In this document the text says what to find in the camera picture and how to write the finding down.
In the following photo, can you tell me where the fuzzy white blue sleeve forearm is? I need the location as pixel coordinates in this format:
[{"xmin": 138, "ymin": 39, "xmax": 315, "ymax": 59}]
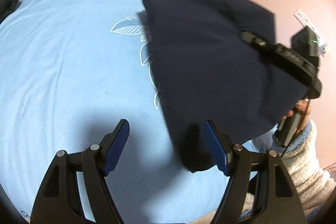
[{"xmin": 244, "ymin": 120, "xmax": 335, "ymax": 222}]

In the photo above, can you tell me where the person's right hand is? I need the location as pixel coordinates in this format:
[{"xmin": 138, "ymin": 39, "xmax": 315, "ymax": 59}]
[{"xmin": 281, "ymin": 100, "xmax": 312, "ymax": 135}]

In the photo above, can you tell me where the light blue floral bedsheet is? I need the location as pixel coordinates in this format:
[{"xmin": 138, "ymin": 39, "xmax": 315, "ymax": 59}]
[{"xmin": 0, "ymin": 0, "xmax": 279, "ymax": 224}]

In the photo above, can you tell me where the white wall power strip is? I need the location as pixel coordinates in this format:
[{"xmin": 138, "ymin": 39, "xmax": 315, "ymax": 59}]
[{"xmin": 294, "ymin": 9, "xmax": 327, "ymax": 57}]

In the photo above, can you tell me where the dark navy garment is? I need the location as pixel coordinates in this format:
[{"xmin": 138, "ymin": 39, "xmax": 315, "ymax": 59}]
[{"xmin": 142, "ymin": 0, "xmax": 306, "ymax": 172}]

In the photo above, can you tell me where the black garment at left edge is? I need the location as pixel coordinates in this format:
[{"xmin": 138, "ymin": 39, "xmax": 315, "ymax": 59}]
[{"xmin": 0, "ymin": 0, "xmax": 19, "ymax": 23}]

